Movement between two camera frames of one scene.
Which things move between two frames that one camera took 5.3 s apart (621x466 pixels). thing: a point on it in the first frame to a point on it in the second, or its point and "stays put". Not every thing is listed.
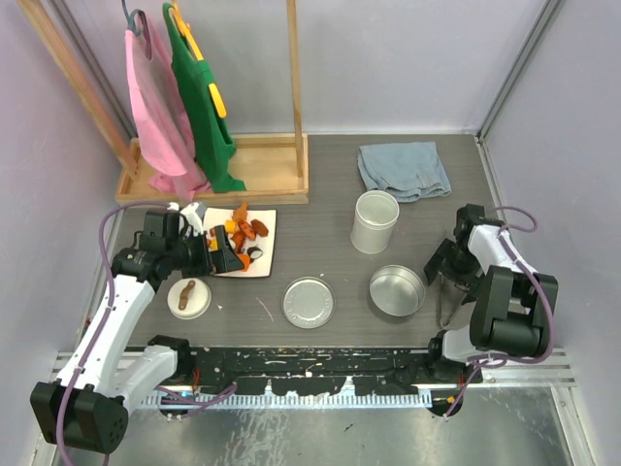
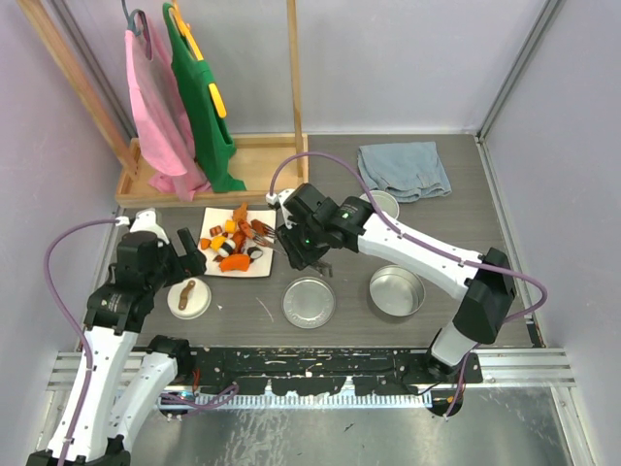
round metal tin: [397, 289] stays put
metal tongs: [449, 297] to [265, 236]
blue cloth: [408, 171] stays put
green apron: [203, 109] stays put
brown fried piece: [259, 227] stays put
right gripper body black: [465, 264] to [302, 246]
